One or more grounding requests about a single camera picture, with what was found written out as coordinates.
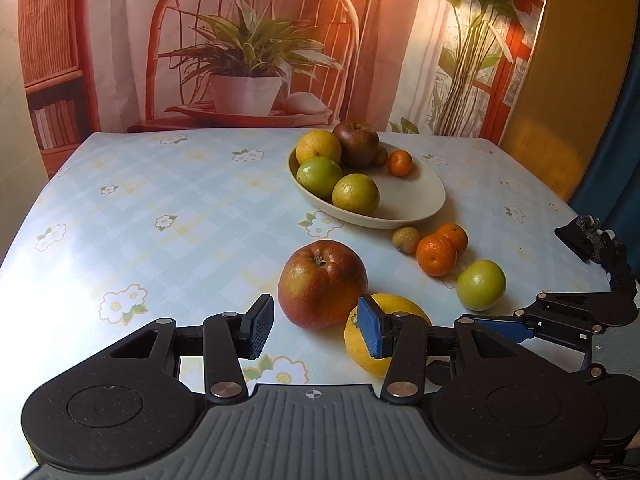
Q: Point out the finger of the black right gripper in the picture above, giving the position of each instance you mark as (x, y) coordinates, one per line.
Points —
(569, 319)

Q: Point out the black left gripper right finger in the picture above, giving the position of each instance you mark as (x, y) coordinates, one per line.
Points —
(404, 338)

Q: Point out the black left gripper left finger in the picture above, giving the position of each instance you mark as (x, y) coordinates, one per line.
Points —
(222, 341)

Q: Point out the yellow-green apple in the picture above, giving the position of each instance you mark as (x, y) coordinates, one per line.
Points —
(356, 193)

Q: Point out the orange tangerine back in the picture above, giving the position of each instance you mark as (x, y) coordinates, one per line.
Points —
(399, 163)

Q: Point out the orange tangerine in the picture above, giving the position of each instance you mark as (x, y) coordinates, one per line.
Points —
(456, 235)
(399, 163)
(436, 255)

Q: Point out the green apple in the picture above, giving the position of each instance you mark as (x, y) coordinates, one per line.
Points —
(319, 175)
(481, 285)

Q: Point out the brown longan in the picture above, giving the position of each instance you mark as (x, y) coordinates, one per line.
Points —
(380, 157)
(406, 239)

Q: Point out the dark red apple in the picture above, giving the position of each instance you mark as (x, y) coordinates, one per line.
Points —
(359, 143)

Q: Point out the yellow lemon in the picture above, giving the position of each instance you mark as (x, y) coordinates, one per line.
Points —
(318, 142)

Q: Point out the large yellow orange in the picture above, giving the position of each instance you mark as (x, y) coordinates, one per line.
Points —
(356, 346)

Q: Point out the black glove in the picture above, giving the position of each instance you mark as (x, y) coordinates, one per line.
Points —
(584, 236)

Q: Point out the orange tangerine front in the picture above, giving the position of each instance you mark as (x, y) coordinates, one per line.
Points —
(436, 255)

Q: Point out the bright red apple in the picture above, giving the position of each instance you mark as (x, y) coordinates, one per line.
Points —
(320, 284)

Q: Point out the orange tangerine middle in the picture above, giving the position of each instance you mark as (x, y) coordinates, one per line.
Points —
(456, 235)

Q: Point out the floral checked tablecloth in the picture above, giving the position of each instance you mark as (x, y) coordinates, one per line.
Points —
(184, 225)

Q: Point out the teal curtain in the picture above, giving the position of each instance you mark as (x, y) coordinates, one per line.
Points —
(610, 189)

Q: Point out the beige round plate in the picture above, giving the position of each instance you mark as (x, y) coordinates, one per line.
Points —
(403, 201)

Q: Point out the yellow wooden board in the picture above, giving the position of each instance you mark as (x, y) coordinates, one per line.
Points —
(572, 83)

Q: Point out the printed room backdrop curtain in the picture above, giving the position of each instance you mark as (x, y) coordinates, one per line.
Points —
(444, 67)

